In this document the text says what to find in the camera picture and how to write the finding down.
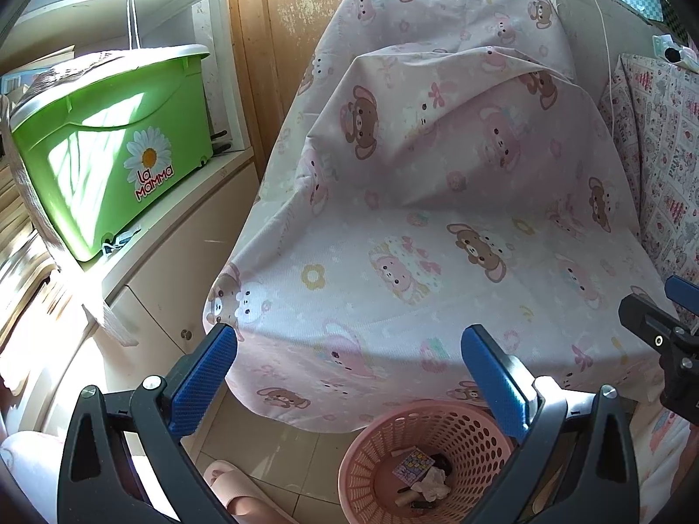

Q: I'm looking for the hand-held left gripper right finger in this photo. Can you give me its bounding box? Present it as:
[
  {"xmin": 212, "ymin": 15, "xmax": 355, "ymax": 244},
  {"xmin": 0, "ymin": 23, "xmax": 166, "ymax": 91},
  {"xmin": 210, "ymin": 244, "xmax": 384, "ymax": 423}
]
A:
[{"xmin": 460, "ymin": 324, "xmax": 640, "ymax": 524}]

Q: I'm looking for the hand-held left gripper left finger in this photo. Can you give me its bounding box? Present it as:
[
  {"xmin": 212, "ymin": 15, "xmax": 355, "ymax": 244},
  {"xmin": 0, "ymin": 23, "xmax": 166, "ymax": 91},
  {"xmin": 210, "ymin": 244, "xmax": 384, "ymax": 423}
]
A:
[{"xmin": 57, "ymin": 323, "xmax": 239, "ymax": 524}]

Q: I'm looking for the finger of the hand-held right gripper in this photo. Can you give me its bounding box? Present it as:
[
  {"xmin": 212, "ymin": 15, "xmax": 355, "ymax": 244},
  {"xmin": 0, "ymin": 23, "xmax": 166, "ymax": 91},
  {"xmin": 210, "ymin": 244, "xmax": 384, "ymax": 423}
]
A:
[
  {"xmin": 619, "ymin": 293, "xmax": 686, "ymax": 351},
  {"xmin": 665, "ymin": 276, "xmax": 699, "ymax": 334}
]

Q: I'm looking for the bear print tissue packet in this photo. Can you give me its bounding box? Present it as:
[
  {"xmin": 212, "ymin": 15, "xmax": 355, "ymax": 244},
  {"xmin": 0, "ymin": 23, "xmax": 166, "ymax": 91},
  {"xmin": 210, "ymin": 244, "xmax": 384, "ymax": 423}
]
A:
[{"xmin": 390, "ymin": 448, "xmax": 435, "ymax": 482}]

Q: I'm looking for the large white tissue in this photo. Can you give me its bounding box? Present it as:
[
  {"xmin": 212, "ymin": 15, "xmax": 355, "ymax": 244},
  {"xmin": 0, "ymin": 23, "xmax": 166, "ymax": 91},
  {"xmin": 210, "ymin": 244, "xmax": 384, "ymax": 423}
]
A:
[{"xmin": 411, "ymin": 468, "xmax": 451, "ymax": 502}]

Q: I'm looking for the pink plastic basket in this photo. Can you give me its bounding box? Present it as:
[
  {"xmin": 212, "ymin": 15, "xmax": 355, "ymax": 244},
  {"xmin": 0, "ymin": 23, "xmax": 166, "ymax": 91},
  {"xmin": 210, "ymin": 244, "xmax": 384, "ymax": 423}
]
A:
[{"xmin": 339, "ymin": 400, "xmax": 517, "ymax": 524}]

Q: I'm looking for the person's right leg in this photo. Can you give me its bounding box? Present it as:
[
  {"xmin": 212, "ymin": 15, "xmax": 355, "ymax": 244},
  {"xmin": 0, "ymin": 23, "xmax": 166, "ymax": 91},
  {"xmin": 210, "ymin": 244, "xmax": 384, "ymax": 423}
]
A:
[{"xmin": 628, "ymin": 401, "xmax": 699, "ymax": 524}]

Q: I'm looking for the person's leg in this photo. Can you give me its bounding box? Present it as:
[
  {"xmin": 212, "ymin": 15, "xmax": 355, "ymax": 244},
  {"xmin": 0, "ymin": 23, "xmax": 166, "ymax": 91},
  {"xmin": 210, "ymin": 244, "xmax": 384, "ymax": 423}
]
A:
[
  {"xmin": 0, "ymin": 430, "xmax": 65, "ymax": 524},
  {"xmin": 628, "ymin": 401, "xmax": 699, "ymax": 524}
]

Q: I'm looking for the white shelf cabinet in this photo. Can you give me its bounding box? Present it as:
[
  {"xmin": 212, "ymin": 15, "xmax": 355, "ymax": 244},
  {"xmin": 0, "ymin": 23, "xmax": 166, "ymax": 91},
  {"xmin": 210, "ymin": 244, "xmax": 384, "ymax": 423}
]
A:
[{"xmin": 0, "ymin": 0, "xmax": 263, "ymax": 448}]

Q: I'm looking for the pink slipper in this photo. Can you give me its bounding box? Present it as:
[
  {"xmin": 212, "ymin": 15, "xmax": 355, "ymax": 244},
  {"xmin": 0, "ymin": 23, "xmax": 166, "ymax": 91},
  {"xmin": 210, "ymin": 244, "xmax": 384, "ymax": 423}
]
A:
[{"xmin": 203, "ymin": 459, "xmax": 277, "ymax": 511}]

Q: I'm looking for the patterned pillow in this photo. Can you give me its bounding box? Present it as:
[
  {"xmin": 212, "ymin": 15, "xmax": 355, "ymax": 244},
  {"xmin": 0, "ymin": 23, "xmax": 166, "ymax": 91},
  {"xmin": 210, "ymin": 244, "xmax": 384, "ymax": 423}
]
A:
[{"xmin": 598, "ymin": 53, "xmax": 699, "ymax": 296}]

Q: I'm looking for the person's foot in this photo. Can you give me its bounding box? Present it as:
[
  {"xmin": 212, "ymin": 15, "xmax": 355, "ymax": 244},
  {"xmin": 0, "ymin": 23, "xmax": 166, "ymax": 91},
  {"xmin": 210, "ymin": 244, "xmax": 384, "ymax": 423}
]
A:
[{"xmin": 228, "ymin": 496, "xmax": 293, "ymax": 524}]

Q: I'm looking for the person's left leg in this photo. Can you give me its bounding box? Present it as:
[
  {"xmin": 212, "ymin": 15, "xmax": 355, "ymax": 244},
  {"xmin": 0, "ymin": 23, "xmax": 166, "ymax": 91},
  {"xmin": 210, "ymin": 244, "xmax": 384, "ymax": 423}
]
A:
[{"xmin": 0, "ymin": 430, "xmax": 65, "ymax": 524}]

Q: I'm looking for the pink bear print sheet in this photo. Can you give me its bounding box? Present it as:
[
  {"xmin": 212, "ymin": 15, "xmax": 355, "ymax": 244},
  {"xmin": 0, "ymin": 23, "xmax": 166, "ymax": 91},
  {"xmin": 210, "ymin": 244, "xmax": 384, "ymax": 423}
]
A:
[{"xmin": 202, "ymin": 0, "xmax": 678, "ymax": 432}]

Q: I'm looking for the green plastic storage box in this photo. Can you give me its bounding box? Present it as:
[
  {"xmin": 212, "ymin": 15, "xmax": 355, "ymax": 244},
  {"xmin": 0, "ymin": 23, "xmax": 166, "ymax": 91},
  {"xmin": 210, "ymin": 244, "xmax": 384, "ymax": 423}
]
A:
[{"xmin": 10, "ymin": 44, "xmax": 215, "ymax": 263}]

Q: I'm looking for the white worn furniture panel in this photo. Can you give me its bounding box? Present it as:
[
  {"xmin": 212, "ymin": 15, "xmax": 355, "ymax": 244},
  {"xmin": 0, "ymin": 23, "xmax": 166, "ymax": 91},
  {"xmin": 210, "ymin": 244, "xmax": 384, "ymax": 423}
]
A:
[{"xmin": 532, "ymin": 0, "xmax": 656, "ymax": 99}]

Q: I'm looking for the green checkered cloth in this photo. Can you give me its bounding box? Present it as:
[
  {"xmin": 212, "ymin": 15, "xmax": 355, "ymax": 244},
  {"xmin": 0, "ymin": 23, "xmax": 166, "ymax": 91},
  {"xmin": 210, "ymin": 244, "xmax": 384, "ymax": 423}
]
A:
[{"xmin": 614, "ymin": 0, "xmax": 664, "ymax": 25}]

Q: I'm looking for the white cable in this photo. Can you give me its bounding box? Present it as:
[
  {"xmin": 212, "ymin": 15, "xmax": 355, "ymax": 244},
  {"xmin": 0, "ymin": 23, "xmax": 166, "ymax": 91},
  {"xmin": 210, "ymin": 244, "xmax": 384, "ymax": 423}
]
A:
[{"xmin": 584, "ymin": 0, "xmax": 615, "ymax": 137}]

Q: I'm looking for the white hanging cord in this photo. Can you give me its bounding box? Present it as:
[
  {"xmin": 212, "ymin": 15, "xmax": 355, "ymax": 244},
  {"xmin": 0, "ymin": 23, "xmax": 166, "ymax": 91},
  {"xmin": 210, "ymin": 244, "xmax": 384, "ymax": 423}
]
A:
[{"xmin": 127, "ymin": 0, "xmax": 144, "ymax": 51}]

